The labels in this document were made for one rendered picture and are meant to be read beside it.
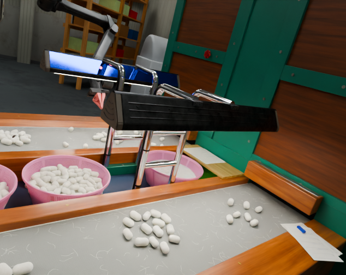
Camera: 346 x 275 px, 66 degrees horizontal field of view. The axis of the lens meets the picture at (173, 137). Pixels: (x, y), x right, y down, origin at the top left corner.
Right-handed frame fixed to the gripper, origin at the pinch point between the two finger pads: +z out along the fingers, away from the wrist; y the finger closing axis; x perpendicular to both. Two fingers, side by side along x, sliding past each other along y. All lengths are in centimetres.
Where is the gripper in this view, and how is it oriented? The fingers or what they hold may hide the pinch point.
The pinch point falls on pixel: (101, 107)
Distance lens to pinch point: 140.3
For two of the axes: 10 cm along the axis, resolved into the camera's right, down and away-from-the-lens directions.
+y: 7.7, 0.1, 6.4
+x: -5.6, 4.7, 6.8
